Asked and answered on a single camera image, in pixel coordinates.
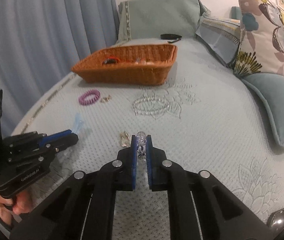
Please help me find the orange wicker basket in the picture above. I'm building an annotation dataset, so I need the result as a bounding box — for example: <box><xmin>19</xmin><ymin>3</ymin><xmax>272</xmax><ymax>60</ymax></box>
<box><xmin>71</xmin><ymin>43</ymin><xmax>178</xmax><ymax>86</ymax></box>

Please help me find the light teal embroidered bedspread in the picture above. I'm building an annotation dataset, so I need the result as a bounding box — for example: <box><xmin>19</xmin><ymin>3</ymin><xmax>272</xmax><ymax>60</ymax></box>
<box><xmin>10</xmin><ymin>40</ymin><xmax>284</xmax><ymax>239</ymax></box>

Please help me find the striped blue-grey pillow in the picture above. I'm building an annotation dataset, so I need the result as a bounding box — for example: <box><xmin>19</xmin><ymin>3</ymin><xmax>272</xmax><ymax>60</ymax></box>
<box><xmin>195</xmin><ymin>16</ymin><xmax>240</xmax><ymax>67</ymax></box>

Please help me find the blue-grey curtain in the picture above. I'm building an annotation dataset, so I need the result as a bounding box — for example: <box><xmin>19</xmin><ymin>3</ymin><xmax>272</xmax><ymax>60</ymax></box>
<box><xmin>0</xmin><ymin>0</ymin><xmax>119</xmax><ymax>136</ymax></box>

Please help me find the black orange hair accessory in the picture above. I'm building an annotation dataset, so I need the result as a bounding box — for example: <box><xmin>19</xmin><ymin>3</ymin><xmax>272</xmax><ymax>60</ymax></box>
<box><xmin>102</xmin><ymin>56</ymin><xmax>120</xmax><ymax>64</ymax></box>

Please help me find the floral print pillow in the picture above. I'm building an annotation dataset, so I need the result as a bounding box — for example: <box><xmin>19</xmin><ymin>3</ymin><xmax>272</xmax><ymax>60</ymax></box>
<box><xmin>233</xmin><ymin>0</ymin><xmax>284</xmax><ymax>76</ymax></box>

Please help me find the small gold earring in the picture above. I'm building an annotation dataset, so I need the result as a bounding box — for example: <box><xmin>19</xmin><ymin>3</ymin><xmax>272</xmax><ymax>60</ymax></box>
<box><xmin>100</xmin><ymin>95</ymin><xmax>112</xmax><ymax>103</ymax></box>

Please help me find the teal covered headboard cushion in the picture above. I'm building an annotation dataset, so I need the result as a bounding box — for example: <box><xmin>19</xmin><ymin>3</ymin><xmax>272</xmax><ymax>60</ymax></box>
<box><xmin>118</xmin><ymin>0</ymin><xmax>211</xmax><ymax>42</ymax></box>

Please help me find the crystal bead bracelet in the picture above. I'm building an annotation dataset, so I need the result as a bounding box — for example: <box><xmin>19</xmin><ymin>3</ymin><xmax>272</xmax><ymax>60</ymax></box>
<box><xmin>135</xmin><ymin>130</ymin><xmax>148</xmax><ymax>159</ymax></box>

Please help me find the person's left hand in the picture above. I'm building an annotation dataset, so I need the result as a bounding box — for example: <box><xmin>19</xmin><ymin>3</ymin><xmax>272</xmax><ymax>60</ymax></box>
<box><xmin>0</xmin><ymin>190</ymin><xmax>34</xmax><ymax>226</ymax></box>

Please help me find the black strap band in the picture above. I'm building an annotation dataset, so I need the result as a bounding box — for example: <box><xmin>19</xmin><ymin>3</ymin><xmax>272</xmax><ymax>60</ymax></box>
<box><xmin>160</xmin><ymin>34</ymin><xmax>182</xmax><ymax>44</ymax></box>

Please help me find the teal velvet cushion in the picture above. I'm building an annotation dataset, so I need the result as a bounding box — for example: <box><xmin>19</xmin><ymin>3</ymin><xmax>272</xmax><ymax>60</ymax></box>
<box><xmin>241</xmin><ymin>73</ymin><xmax>284</xmax><ymax>148</ymax></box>

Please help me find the purple spiral hair tie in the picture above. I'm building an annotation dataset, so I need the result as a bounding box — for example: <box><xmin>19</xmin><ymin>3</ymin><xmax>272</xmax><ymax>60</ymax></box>
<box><xmin>78</xmin><ymin>88</ymin><xmax>101</xmax><ymax>106</ymax></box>

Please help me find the light blue plastic hair clip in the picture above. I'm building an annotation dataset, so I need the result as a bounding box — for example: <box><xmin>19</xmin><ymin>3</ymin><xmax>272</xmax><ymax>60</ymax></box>
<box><xmin>71</xmin><ymin>113</ymin><xmax>92</xmax><ymax>137</ymax></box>

